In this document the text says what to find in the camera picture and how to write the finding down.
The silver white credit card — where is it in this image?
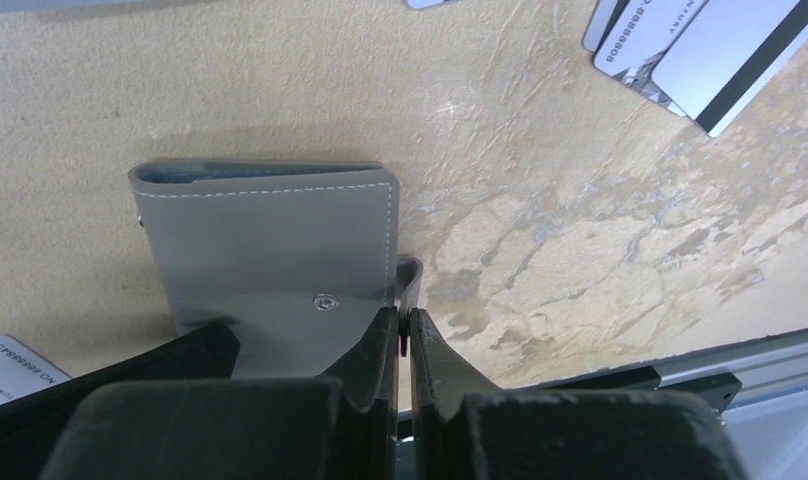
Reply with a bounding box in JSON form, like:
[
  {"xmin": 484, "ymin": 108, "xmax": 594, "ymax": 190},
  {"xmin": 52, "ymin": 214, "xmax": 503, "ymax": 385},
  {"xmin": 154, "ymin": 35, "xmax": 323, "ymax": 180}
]
[{"xmin": 593, "ymin": 0, "xmax": 706, "ymax": 117}]

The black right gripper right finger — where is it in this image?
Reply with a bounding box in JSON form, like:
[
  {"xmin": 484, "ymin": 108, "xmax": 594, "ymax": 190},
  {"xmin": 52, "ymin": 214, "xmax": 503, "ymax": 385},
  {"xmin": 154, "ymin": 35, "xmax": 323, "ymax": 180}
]
[{"xmin": 409, "ymin": 309, "xmax": 747, "ymax": 479}]

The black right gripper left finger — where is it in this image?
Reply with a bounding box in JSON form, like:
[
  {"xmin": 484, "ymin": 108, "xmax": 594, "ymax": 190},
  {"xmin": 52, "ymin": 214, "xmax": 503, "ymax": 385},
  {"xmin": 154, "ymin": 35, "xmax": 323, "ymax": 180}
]
[{"xmin": 42, "ymin": 307, "xmax": 399, "ymax": 479}]

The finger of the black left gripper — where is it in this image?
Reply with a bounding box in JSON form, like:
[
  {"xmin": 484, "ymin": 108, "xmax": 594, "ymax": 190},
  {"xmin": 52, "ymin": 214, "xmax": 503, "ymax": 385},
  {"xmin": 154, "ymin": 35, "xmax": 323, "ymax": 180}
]
[{"xmin": 0, "ymin": 321, "xmax": 240, "ymax": 479}]

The aluminium frame rail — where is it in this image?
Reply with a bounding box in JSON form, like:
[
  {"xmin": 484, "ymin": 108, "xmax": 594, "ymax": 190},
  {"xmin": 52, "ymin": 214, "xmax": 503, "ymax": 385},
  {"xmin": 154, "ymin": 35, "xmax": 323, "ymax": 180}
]
[{"xmin": 655, "ymin": 328, "xmax": 808, "ymax": 479}]

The single silver credit card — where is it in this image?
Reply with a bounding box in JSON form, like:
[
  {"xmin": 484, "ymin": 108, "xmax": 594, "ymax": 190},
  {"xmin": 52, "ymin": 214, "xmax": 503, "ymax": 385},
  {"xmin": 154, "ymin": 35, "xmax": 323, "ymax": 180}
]
[{"xmin": 0, "ymin": 335, "xmax": 71, "ymax": 405}]

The grey card holder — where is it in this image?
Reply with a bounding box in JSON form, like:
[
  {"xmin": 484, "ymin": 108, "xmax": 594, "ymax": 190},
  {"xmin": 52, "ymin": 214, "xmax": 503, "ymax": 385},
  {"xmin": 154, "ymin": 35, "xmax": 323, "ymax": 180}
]
[{"xmin": 128, "ymin": 159, "xmax": 421, "ymax": 379}]

